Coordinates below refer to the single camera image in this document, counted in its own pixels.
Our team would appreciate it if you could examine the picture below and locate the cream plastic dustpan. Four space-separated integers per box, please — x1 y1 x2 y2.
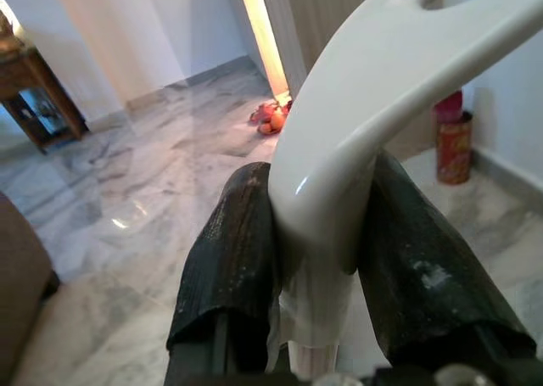
266 0 543 372

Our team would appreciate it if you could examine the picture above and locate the dark wooden side cabinet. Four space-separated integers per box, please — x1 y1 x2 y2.
0 8 90 154

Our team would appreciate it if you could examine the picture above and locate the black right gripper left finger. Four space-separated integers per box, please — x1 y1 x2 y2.
165 161 283 386

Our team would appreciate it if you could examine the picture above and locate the beige ribbed folding door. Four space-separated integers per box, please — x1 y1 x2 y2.
258 0 395 99

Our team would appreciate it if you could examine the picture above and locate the red and gold tin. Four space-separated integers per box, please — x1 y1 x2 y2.
436 110 474 187

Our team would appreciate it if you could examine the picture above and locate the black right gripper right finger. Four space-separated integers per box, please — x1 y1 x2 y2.
358 148 538 374

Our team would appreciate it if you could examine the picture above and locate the pink cylindrical tin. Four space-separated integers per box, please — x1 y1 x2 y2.
433 89 464 124

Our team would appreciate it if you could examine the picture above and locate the red bag of oranges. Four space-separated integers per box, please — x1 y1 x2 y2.
249 98 294 136

